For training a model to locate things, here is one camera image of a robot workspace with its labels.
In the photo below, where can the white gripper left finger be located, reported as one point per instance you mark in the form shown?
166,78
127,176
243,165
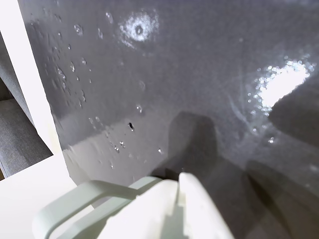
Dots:
129,211

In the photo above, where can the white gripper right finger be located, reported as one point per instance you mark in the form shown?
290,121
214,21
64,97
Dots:
197,214

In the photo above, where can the grey fabric seat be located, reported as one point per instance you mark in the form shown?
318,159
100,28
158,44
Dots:
17,139

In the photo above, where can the glossy black table mat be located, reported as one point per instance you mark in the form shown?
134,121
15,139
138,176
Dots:
174,74

